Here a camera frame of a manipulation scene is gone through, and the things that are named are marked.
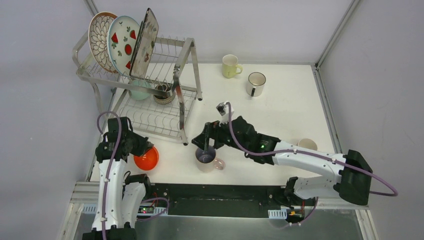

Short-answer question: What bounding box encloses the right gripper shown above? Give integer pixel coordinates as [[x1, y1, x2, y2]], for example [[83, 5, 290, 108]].
[[191, 116, 250, 153]]

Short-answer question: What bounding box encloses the orange plastic bowl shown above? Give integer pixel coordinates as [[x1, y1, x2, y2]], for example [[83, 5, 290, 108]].
[[133, 147, 159, 171]]

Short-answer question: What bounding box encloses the mint green bowl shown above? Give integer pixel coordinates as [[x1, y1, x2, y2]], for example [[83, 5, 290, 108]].
[[129, 79, 152, 101]]

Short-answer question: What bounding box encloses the brown patterned small bowl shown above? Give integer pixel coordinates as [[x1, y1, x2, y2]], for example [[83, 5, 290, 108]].
[[153, 83, 176, 105]]

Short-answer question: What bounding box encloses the square flower pattern plate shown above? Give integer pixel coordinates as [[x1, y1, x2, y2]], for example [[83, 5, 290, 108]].
[[129, 8, 159, 79]]

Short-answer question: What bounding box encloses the watermelon pattern round plate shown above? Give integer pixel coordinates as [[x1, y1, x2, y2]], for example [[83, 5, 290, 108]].
[[107, 15, 140, 77]]

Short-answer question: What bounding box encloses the floral petal brown-rim plate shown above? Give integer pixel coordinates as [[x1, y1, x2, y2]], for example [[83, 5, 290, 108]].
[[88, 11, 117, 73]]

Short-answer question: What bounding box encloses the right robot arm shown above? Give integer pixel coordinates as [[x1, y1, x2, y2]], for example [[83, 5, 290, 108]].
[[191, 116, 372, 206]]

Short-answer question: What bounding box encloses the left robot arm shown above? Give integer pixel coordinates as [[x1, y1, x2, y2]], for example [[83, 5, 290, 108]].
[[82, 117, 154, 240]]

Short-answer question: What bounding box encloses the stainless steel dish rack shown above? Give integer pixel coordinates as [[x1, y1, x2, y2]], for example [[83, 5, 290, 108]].
[[72, 32, 203, 146]]

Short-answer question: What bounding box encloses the pink iridescent mug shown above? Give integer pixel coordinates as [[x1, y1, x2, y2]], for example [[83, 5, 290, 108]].
[[195, 146, 226, 173]]

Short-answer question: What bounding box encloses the white mug dark rim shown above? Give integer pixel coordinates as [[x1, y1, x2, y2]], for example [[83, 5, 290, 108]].
[[246, 72, 267, 97]]

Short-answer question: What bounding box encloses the yellow mug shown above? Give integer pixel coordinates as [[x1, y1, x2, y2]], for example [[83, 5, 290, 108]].
[[221, 54, 243, 79]]

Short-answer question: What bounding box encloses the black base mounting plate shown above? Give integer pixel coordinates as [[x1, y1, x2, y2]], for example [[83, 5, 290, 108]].
[[143, 183, 316, 218]]

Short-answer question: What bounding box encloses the pink cup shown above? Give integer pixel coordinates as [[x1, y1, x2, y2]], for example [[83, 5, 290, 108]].
[[293, 138, 318, 151]]

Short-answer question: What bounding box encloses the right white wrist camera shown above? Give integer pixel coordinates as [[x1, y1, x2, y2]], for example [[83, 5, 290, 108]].
[[216, 101, 234, 125]]

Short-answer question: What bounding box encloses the aluminium frame rail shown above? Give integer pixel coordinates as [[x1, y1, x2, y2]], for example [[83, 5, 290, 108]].
[[311, 65, 344, 154]]

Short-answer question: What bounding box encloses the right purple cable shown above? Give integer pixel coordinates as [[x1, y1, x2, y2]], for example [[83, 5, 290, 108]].
[[224, 101, 399, 229]]

